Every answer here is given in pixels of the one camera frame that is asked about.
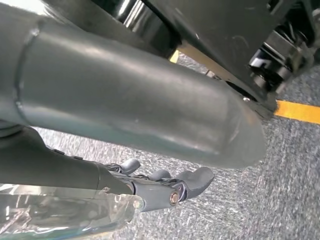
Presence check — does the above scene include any clear plastic sheet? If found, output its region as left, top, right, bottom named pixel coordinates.
left=0, top=183, right=145, bottom=240

